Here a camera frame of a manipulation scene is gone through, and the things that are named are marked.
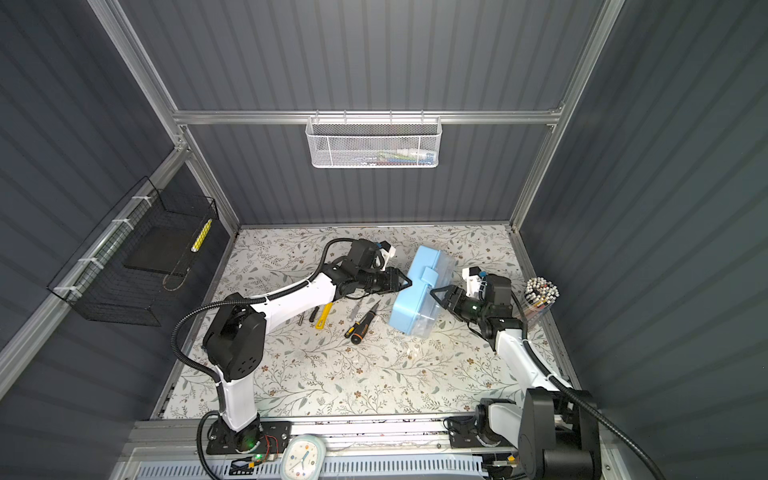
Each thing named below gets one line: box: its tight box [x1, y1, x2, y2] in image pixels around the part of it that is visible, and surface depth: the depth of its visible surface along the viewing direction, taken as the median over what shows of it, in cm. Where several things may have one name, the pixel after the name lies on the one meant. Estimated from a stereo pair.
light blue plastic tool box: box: [389, 245, 456, 337], surface depth 86 cm
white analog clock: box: [280, 434, 327, 480], surface depth 70 cm
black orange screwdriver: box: [351, 300, 381, 345], surface depth 93 cm
